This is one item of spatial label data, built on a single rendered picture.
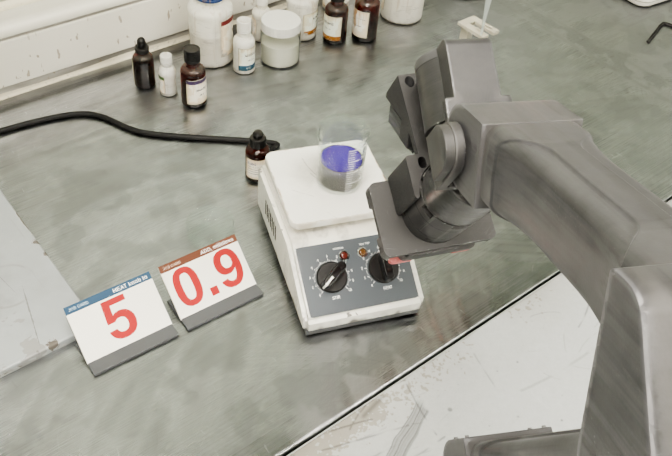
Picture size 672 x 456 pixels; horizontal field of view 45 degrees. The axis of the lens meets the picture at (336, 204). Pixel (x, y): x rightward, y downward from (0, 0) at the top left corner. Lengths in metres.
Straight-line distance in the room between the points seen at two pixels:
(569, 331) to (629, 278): 0.56
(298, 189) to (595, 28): 0.72
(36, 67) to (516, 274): 0.67
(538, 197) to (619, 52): 0.94
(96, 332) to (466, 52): 0.45
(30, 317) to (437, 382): 0.41
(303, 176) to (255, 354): 0.20
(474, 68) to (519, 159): 0.15
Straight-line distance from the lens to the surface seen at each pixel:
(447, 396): 0.82
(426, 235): 0.67
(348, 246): 0.84
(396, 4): 1.31
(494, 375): 0.84
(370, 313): 0.84
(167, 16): 1.22
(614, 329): 0.35
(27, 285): 0.90
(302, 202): 0.84
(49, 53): 1.16
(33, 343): 0.85
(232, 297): 0.86
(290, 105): 1.12
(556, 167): 0.46
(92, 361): 0.83
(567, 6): 1.48
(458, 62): 0.60
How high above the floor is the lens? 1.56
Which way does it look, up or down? 43 degrees down
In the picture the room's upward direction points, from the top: 6 degrees clockwise
